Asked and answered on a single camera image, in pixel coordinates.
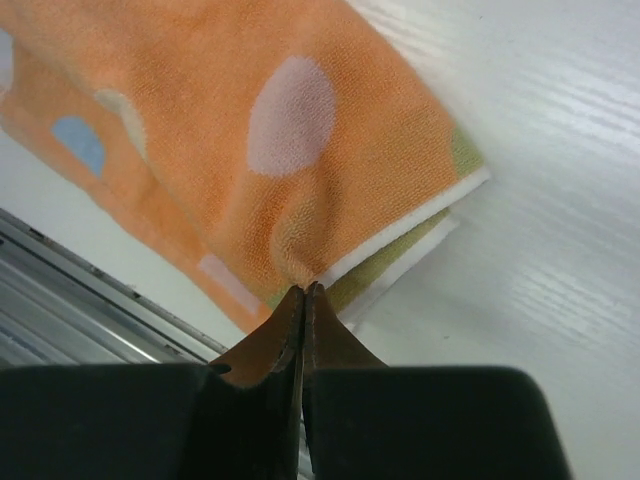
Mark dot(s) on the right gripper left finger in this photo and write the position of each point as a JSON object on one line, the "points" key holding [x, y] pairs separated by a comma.
{"points": [[235, 418]]}

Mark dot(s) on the orange polka dot towel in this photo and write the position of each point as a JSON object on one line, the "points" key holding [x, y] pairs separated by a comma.
{"points": [[255, 145]]}

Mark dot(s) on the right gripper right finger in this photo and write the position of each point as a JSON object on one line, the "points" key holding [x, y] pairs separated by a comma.
{"points": [[367, 420]]}

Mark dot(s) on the aluminium rail frame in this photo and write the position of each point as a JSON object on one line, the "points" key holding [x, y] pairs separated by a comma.
{"points": [[57, 308]]}

